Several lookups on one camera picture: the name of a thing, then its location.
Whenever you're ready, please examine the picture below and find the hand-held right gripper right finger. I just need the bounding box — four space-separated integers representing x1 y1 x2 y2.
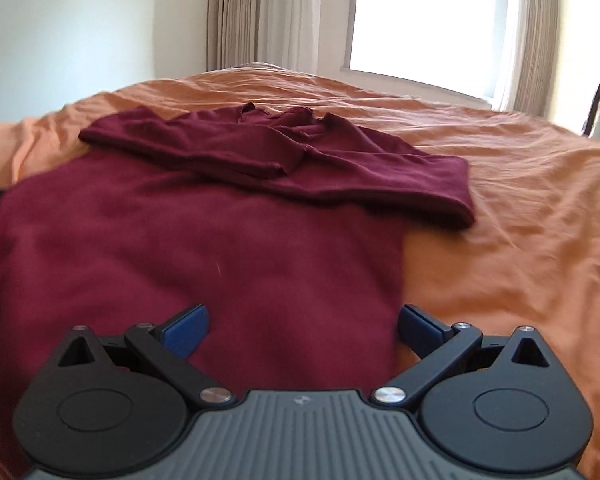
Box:
372 304 556 407

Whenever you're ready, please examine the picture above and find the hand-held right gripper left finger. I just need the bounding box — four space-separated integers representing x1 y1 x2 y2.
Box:
55 304 236 407

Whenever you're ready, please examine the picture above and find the maroon long-sleeve shirt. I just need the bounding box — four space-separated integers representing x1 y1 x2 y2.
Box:
0 102 476 467

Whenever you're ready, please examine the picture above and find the orange duvet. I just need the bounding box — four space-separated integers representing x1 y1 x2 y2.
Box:
0 62 600 463

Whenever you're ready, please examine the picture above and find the beige curtain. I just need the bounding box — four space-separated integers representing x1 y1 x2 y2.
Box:
207 0 262 72
517 0 562 122

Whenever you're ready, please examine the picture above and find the sheer white curtain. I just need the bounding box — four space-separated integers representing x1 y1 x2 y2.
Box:
500 0 531 111
252 0 362 80

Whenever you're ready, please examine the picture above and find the window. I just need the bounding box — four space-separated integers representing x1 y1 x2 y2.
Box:
347 0 513 106

